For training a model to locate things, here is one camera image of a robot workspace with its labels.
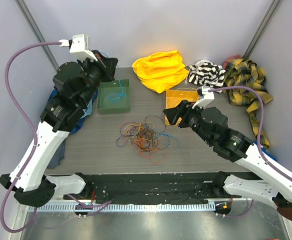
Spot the grey folded cloth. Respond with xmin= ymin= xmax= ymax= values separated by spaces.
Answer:
xmin=47 ymin=140 xmax=66 ymax=169

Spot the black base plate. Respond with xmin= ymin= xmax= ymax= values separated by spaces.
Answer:
xmin=45 ymin=171 xmax=243 ymax=205

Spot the green plastic bin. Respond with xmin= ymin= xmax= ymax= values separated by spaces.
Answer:
xmin=97 ymin=79 xmax=131 ymax=115

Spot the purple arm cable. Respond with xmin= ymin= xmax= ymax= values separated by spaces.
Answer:
xmin=205 ymin=85 xmax=292 ymax=218
xmin=0 ymin=39 xmax=113 ymax=234

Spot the yellow wire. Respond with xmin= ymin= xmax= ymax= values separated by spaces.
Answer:
xmin=168 ymin=86 xmax=201 ymax=106

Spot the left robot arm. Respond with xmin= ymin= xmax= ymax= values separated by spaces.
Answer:
xmin=0 ymin=50 xmax=118 ymax=208

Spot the yellow black plaid shirt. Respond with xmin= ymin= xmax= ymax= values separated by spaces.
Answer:
xmin=223 ymin=56 xmax=274 ymax=136

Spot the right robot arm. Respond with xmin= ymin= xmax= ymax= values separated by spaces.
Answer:
xmin=163 ymin=100 xmax=292 ymax=221

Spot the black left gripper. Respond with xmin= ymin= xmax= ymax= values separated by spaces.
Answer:
xmin=77 ymin=50 xmax=118 ymax=107

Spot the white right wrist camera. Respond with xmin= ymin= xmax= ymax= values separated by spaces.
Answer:
xmin=192 ymin=86 xmax=214 ymax=109

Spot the yellow plastic bin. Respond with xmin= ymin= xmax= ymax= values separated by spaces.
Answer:
xmin=165 ymin=88 xmax=199 ymax=109

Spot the yellow cloth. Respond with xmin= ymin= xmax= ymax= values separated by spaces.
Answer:
xmin=132 ymin=50 xmax=188 ymax=94

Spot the blue plaid cloth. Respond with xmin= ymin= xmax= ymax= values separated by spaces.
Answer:
xmin=41 ymin=89 xmax=98 ymax=135

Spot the light blue cloth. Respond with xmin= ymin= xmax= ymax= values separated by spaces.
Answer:
xmin=83 ymin=101 xmax=92 ymax=118

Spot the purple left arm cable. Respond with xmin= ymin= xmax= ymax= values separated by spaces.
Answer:
xmin=0 ymin=39 xmax=113 ymax=234

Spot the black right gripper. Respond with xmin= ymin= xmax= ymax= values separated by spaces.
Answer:
xmin=163 ymin=99 xmax=214 ymax=145

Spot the aluminium frame rail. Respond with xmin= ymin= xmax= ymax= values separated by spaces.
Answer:
xmin=17 ymin=181 xmax=291 ymax=213

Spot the black white striped cloth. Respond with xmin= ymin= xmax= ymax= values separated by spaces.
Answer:
xmin=185 ymin=59 xmax=226 ymax=89

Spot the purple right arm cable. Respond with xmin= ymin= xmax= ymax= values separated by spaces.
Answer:
xmin=205 ymin=85 xmax=292 ymax=218

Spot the pink cloth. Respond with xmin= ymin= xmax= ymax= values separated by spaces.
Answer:
xmin=222 ymin=54 xmax=241 ymax=68

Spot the bright blue cloth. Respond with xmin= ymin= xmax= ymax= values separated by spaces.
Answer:
xmin=253 ymin=140 xmax=277 ymax=163

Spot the tangled coloured wire pile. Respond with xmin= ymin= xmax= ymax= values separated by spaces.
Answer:
xmin=116 ymin=114 xmax=180 ymax=165

